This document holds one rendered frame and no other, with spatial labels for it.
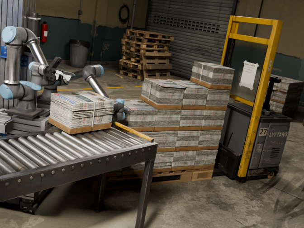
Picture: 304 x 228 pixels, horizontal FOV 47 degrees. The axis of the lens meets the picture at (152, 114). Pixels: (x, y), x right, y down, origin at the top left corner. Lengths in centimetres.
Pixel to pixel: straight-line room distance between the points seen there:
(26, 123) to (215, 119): 197
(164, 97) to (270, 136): 147
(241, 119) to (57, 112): 241
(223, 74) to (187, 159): 98
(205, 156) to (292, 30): 633
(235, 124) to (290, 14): 585
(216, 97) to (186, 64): 757
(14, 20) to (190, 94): 176
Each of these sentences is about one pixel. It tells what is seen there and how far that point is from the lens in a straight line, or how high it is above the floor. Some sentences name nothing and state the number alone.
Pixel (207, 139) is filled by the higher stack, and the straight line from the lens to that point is 385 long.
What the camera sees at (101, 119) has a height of 89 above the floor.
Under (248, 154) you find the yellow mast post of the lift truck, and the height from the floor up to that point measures 38.
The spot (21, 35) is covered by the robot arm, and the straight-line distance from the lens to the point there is 272.
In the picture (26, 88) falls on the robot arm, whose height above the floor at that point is 101.
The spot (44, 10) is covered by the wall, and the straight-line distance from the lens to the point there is 1025.
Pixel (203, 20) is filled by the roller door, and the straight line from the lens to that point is 1098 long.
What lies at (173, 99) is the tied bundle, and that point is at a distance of 344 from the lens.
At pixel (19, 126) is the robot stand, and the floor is 69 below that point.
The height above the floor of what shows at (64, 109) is 96.
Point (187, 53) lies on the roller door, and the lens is 1124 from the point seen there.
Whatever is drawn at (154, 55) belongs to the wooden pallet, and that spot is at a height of 72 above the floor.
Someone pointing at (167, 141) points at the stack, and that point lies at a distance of 356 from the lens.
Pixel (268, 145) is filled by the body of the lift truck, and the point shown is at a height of 45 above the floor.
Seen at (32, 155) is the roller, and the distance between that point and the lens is 216.
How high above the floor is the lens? 166
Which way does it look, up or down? 15 degrees down
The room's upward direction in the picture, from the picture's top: 9 degrees clockwise
